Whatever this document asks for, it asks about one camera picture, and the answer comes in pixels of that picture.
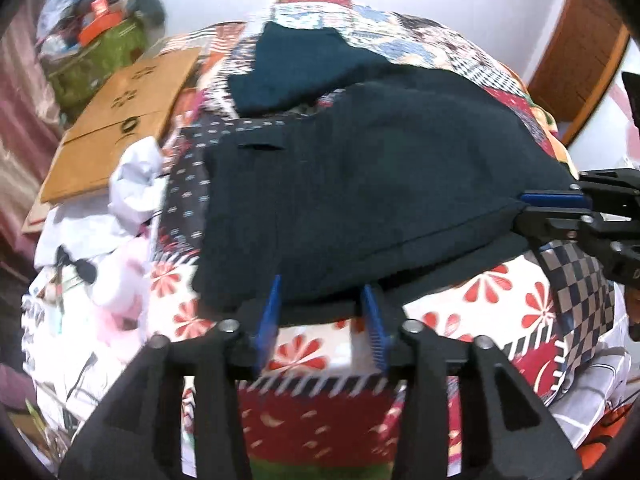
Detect pink satin curtain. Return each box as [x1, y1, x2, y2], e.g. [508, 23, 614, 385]
[1, 0, 62, 261]

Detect green fabric storage bag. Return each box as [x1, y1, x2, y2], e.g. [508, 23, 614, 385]
[41, 18, 148, 122]

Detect wooden lap desk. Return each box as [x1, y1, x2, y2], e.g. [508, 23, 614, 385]
[22, 48, 200, 234]

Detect white crumpled cloth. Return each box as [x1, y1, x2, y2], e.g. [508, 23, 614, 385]
[108, 136, 164, 235]

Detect black pants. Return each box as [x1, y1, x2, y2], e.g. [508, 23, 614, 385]
[192, 66, 573, 322]

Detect wooden door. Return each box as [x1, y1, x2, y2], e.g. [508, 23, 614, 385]
[528, 0, 629, 145]

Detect colourful patchwork bedspread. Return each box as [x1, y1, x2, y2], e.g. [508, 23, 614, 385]
[148, 0, 630, 479]

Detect orange box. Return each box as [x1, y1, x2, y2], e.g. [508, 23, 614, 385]
[78, 12, 122, 47]

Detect folded dark teal garment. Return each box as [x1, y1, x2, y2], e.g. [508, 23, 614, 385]
[228, 22, 392, 117]

